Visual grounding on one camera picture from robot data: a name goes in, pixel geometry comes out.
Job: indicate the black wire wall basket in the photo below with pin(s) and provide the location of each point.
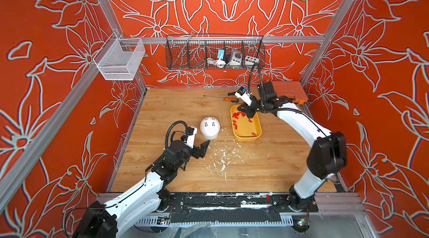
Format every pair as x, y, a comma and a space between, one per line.
198, 51

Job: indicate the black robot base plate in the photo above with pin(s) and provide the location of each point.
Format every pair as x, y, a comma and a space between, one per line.
233, 207

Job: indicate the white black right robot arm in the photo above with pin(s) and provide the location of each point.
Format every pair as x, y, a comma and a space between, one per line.
328, 152

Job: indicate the orange handled long screwdriver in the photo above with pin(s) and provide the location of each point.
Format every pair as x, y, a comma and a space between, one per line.
228, 99

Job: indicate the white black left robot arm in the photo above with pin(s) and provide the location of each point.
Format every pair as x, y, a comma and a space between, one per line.
116, 216

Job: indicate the white dome screw fixture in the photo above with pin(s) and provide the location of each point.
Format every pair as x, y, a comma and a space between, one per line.
210, 128

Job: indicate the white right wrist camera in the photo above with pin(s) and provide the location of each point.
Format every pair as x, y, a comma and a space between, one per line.
243, 94

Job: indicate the small black screwdriver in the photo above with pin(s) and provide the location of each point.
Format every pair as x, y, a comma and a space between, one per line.
231, 94

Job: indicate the orange plastic tool case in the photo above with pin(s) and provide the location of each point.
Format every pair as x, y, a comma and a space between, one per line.
291, 89

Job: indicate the white button box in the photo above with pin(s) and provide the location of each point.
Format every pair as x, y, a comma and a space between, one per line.
250, 61

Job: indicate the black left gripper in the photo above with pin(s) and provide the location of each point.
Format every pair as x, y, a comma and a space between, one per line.
202, 151

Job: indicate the blue grey power strip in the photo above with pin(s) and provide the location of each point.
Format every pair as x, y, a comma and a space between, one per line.
220, 54

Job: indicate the yellow plastic tray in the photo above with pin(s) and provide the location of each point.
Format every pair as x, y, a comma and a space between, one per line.
244, 129

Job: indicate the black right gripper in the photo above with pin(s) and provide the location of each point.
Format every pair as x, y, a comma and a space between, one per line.
246, 109

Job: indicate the clear plastic wall bin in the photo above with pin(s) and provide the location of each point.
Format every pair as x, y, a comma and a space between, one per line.
117, 61

